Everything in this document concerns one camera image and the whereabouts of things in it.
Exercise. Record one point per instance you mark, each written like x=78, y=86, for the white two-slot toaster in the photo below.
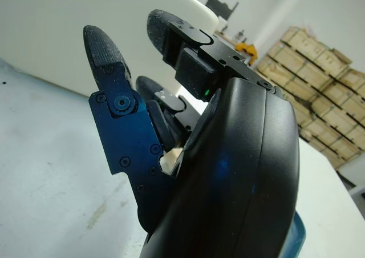
x=57, y=26

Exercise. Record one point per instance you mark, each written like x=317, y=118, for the wooden crate stack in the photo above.
x=319, y=78

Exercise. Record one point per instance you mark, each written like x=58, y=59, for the blue rectangular tray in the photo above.
x=300, y=238

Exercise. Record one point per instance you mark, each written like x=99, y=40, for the slice of white bread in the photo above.
x=171, y=158

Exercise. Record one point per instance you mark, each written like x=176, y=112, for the black monitor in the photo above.
x=219, y=7

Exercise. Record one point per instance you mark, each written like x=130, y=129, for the yellow machine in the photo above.
x=247, y=50

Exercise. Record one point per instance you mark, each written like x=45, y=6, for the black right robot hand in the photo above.
x=228, y=169

